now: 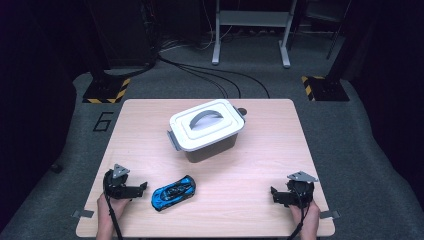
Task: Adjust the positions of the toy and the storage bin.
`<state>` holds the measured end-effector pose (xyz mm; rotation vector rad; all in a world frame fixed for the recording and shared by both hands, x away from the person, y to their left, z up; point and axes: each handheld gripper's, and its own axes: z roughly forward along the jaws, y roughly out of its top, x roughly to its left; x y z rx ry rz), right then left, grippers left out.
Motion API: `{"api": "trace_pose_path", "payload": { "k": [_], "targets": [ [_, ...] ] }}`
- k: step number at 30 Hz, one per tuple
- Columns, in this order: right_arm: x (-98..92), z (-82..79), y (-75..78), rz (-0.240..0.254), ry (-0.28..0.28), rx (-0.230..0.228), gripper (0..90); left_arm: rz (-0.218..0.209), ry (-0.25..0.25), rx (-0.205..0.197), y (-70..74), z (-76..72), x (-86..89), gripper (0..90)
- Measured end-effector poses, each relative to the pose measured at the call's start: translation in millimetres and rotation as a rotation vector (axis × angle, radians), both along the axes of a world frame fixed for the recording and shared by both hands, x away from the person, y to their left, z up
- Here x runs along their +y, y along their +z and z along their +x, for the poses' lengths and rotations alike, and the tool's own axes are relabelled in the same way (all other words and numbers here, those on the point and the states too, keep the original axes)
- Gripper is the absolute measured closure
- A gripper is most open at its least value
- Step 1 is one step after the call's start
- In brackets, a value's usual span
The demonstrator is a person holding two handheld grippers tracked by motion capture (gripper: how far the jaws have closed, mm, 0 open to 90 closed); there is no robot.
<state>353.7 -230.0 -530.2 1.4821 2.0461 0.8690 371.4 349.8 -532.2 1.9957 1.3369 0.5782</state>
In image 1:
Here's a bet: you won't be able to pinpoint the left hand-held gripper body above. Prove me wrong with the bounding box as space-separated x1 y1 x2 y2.
102 163 142 201

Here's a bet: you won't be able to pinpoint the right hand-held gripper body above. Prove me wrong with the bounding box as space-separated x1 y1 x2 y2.
276 170 320 209

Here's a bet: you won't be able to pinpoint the blue toy car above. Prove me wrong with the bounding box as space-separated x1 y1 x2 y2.
150 174 197 213

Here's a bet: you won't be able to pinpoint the clear storage box grey latches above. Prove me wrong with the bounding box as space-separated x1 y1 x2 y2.
166 106 248 164

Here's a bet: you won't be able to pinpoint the white lid with grey handle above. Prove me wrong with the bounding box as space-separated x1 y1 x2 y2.
169 98 246 153

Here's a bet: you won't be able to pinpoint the person's left hand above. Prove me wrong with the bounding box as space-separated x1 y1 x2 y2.
96 193 131 228

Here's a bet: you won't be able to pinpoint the person's right hand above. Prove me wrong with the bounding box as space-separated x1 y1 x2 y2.
288 200 321 233

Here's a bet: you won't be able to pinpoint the dark cabinet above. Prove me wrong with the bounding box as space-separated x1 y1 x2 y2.
88 0 159 69

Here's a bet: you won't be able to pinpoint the white metal stand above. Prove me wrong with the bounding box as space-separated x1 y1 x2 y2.
211 0 298 70

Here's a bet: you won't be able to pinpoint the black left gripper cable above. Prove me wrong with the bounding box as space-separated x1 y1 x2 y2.
104 186 124 240

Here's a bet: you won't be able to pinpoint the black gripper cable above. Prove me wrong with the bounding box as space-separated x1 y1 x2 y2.
104 186 124 240
287 187 313 240

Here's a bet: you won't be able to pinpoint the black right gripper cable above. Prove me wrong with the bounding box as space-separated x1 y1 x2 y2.
287 187 313 240

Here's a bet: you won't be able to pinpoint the grey metal table bracket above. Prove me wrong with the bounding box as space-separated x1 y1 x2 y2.
72 209 95 220
319 209 341 220

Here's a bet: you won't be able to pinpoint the black yellow striped base plate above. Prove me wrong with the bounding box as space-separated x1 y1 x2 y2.
301 75 351 102
81 77 132 105

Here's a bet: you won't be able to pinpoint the black floor cable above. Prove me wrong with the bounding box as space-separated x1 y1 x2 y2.
156 54 271 100
173 63 242 100
176 64 230 100

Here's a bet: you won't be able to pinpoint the black metal post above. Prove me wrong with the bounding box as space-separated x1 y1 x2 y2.
326 0 369 84
83 0 113 84

